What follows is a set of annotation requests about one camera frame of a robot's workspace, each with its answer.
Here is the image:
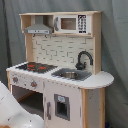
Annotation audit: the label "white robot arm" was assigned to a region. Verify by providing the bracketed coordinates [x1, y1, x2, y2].
[0, 81, 45, 128]

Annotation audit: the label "wooden toy kitchen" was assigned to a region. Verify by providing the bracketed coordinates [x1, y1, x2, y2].
[7, 11, 114, 128]

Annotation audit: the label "grey toy sink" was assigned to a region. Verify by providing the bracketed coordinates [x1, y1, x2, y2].
[52, 68, 92, 81]

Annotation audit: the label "black toy faucet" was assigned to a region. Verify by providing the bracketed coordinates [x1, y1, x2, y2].
[75, 51, 93, 70]

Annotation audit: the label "black stovetop red burners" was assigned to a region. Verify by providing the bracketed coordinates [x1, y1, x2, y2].
[18, 62, 55, 73]

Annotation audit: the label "right stove knob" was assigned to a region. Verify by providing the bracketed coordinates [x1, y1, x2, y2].
[30, 81, 37, 88]

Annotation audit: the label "stove knob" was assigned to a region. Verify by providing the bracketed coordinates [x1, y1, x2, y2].
[30, 81, 37, 88]
[12, 77, 18, 83]

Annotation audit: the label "grey ice dispenser panel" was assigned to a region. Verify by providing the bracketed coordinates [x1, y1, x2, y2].
[54, 94, 70, 120]

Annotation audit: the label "white toy microwave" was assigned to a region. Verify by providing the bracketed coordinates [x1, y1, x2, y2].
[54, 15, 91, 34]

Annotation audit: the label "grey range hood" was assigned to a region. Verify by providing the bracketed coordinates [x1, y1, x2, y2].
[24, 16, 53, 34]

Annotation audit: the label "left stove knob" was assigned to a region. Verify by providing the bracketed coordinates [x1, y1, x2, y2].
[12, 77, 18, 83]

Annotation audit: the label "grey cabinet door handle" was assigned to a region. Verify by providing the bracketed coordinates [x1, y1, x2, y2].
[47, 102, 51, 120]

